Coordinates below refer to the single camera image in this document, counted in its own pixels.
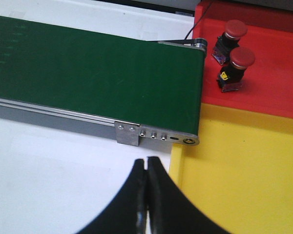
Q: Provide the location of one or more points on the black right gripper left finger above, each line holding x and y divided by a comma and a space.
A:
127, 211

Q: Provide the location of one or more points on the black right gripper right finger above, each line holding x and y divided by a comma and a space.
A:
170, 211

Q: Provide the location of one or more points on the red mushroom emergency stop button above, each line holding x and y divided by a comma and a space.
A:
230, 76

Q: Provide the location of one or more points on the yellow plastic tray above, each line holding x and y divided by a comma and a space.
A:
241, 172

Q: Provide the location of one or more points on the green conveyor belt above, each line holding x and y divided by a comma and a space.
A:
72, 69

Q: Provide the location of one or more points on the red plastic tray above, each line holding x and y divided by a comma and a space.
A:
268, 83

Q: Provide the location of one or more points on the steel conveyor support bracket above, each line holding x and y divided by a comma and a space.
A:
127, 133

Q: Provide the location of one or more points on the aluminium conveyor side rail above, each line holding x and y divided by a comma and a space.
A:
57, 112

